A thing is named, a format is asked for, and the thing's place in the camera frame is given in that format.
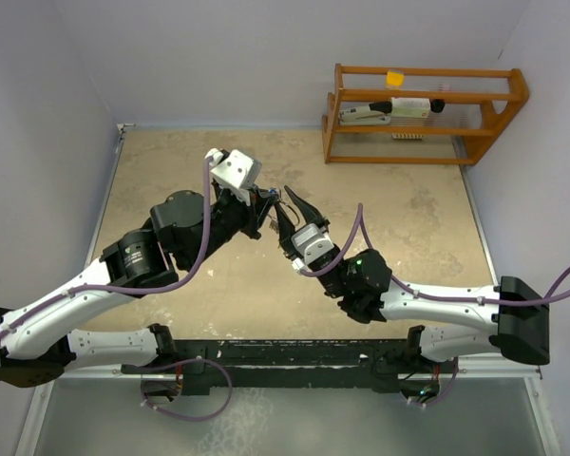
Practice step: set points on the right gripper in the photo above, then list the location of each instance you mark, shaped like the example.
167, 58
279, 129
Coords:
286, 231

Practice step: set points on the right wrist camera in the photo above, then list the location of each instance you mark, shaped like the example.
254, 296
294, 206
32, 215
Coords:
312, 246

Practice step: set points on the wooden shelf rack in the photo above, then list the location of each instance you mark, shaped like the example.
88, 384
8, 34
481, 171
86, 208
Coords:
472, 107

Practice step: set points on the white stapler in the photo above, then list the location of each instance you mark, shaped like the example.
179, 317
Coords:
377, 113

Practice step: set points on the white green box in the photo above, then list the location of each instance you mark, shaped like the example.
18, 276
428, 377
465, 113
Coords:
416, 108

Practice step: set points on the small comb binding piece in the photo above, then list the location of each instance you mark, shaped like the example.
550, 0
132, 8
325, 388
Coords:
407, 137

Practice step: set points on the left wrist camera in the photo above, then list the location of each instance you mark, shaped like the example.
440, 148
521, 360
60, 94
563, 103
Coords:
234, 171

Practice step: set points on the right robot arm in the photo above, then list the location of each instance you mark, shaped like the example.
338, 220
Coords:
508, 318

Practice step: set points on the black mounting base rail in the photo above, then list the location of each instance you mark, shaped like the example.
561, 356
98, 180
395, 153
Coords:
380, 365

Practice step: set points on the yellow sticky note block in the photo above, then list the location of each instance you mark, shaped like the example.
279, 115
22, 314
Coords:
394, 79

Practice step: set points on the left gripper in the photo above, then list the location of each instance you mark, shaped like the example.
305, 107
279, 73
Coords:
253, 213

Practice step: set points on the bunch of metal keys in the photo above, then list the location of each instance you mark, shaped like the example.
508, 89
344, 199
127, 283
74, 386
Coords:
274, 224

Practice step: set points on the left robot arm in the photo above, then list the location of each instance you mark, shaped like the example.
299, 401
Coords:
41, 341

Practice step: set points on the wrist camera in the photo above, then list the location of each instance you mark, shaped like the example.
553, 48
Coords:
312, 246
234, 171

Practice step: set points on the small black object on shelf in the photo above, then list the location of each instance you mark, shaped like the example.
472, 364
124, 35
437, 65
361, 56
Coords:
437, 105

